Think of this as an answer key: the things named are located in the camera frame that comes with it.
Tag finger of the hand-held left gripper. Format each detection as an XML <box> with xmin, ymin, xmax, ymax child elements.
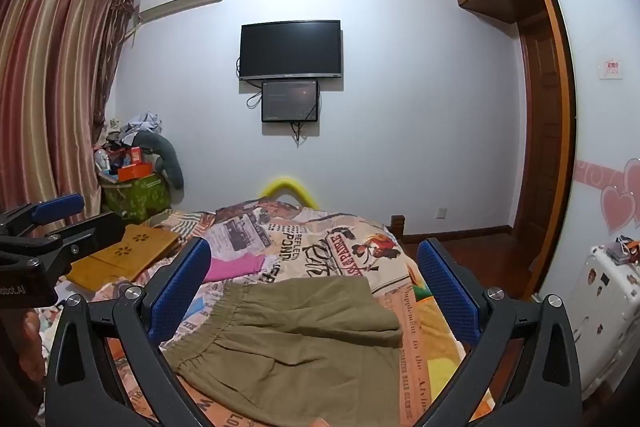
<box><xmin>0</xmin><ymin>193</ymin><xmax>85</xmax><ymax>236</ymax></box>
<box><xmin>46</xmin><ymin>212</ymin><xmax>126</xmax><ymax>269</ymax></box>

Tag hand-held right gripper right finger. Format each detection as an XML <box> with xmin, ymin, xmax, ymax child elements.
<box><xmin>415</xmin><ymin>238</ymin><xmax>584</xmax><ymax>427</ymax></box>

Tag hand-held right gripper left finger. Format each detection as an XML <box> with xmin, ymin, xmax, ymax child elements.
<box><xmin>44</xmin><ymin>237</ymin><xmax>212</xmax><ymax>427</ymax></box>

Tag khaki pants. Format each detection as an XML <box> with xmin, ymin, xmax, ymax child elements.
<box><xmin>159</xmin><ymin>276</ymin><xmax>476</xmax><ymax>427</ymax></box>

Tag bamboo lap board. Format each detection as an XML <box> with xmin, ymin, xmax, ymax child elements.
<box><xmin>65</xmin><ymin>223</ymin><xmax>182</xmax><ymax>292</ymax></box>

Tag green storage box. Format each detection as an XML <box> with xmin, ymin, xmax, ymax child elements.
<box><xmin>99</xmin><ymin>172</ymin><xmax>172</xmax><ymax>226</ymax></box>

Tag pink cloth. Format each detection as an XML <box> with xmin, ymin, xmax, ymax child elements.
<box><xmin>202</xmin><ymin>254</ymin><xmax>267</xmax><ymax>283</ymax></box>

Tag orange box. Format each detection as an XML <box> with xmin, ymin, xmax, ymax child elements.
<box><xmin>117</xmin><ymin>162</ymin><xmax>154</xmax><ymax>183</ymax></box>

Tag grey plush toy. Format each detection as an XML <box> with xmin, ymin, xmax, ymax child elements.
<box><xmin>134</xmin><ymin>129</ymin><xmax>185</xmax><ymax>194</ymax></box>

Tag printed blanket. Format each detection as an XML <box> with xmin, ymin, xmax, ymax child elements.
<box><xmin>45</xmin><ymin>199</ymin><xmax>470</xmax><ymax>427</ymax></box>

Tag pile of clothes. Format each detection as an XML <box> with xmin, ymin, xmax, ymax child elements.
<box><xmin>92</xmin><ymin>110</ymin><xmax>164</xmax><ymax>158</ymax></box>

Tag striped curtain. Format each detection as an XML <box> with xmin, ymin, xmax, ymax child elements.
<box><xmin>0</xmin><ymin>0</ymin><xmax>137</xmax><ymax>229</ymax></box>

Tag yellow foam tube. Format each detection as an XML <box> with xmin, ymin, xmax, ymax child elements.
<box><xmin>259</xmin><ymin>176</ymin><xmax>321</xmax><ymax>209</ymax></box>

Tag white stickered suitcase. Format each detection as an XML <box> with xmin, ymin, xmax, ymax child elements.
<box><xmin>564</xmin><ymin>239</ymin><xmax>640</xmax><ymax>389</ymax></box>

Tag small grey orange gadget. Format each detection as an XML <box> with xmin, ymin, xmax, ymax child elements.
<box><xmin>607</xmin><ymin>235</ymin><xmax>640</xmax><ymax>266</ymax></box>

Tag white heart-print wardrobe door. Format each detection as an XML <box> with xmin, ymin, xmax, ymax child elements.
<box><xmin>534</xmin><ymin>0</ymin><xmax>640</xmax><ymax>310</ymax></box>

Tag small black wall monitor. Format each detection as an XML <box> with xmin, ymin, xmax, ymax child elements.
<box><xmin>260</xmin><ymin>79</ymin><xmax>321</xmax><ymax>124</ymax></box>

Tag black wall television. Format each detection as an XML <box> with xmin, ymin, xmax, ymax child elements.
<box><xmin>238</xmin><ymin>19</ymin><xmax>345</xmax><ymax>82</ymax></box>

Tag red wall label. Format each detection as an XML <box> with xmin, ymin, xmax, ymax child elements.
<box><xmin>599</xmin><ymin>56</ymin><xmax>624</xmax><ymax>79</ymax></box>

